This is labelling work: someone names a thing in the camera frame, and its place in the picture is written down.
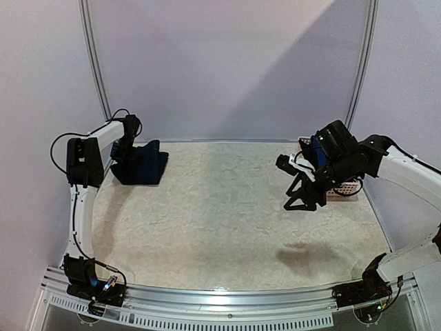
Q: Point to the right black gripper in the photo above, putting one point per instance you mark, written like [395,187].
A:
[311,186]

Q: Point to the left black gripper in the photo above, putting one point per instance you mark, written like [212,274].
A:
[116,155]

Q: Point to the dark blue denim jeans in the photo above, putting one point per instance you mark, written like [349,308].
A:
[144,165]

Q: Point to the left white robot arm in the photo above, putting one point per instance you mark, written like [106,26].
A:
[85,174]

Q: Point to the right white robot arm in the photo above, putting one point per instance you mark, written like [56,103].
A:
[379,157]

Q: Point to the pink plastic laundry basket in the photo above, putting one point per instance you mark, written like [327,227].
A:
[343,191]

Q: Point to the blue garment in basket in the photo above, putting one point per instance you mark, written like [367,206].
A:
[316,155]

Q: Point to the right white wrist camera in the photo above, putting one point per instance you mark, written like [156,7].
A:
[293,167]

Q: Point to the aluminium front rail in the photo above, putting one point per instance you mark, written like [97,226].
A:
[152,308]

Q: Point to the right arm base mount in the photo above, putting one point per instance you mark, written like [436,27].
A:
[369,297]

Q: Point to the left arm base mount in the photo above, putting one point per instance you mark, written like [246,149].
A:
[84,283]

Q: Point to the left aluminium frame post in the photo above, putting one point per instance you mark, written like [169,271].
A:
[90,43]

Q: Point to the aluminium frame post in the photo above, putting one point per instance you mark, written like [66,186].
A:
[90,43]
[367,41]

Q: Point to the right aluminium frame post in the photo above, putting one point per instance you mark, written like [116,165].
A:
[367,41]

